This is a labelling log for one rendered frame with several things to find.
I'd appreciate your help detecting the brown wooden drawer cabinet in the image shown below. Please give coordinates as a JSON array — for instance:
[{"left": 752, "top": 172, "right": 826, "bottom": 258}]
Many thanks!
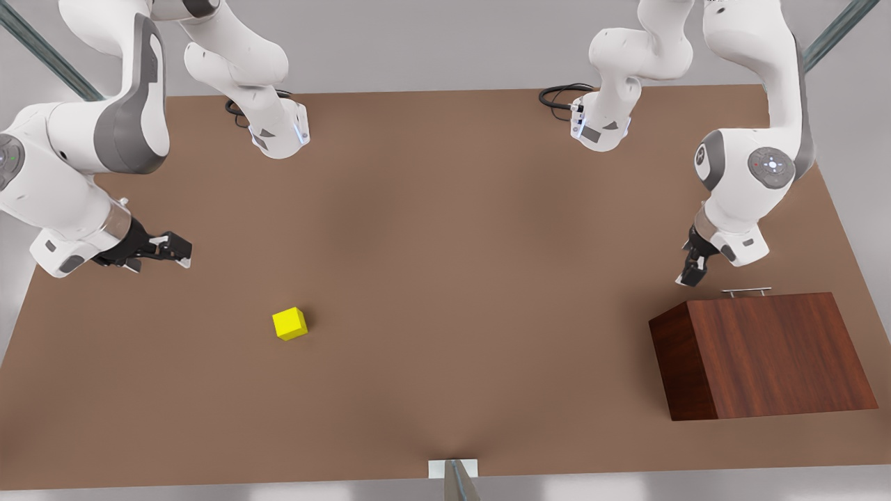
[{"left": 648, "top": 292, "right": 880, "bottom": 422}]

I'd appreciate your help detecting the yellow cube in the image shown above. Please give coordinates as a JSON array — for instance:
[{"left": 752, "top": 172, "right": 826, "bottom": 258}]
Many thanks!
[{"left": 271, "top": 306, "right": 310, "bottom": 342}]

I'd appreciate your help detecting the black right arm cable loop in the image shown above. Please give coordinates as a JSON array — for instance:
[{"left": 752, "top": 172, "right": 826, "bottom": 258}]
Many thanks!
[{"left": 224, "top": 88, "right": 294, "bottom": 130}]

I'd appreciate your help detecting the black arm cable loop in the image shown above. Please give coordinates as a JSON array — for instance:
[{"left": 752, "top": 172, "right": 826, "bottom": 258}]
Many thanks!
[
  {"left": 224, "top": 88, "right": 294, "bottom": 130},
  {"left": 538, "top": 83, "right": 597, "bottom": 124}
]

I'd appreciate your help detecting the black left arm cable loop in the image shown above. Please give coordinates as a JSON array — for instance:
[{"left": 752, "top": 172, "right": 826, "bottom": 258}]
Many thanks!
[{"left": 538, "top": 83, "right": 597, "bottom": 124}]

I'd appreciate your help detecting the silver frame post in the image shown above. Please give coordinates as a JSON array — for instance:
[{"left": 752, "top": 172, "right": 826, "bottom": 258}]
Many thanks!
[
  {"left": 443, "top": 459, "right": 482, "bottom": 501},
  {"left": 801, "top": 0, "right": 882, "bottom": 74},
  {"left": 0, "top": 0, "right": 107, "bottom": 103}
]

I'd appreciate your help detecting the white frame post foot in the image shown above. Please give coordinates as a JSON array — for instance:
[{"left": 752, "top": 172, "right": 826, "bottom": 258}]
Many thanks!
[{"left": 427, "top": 459, "right": 480, "bottom": 480}]

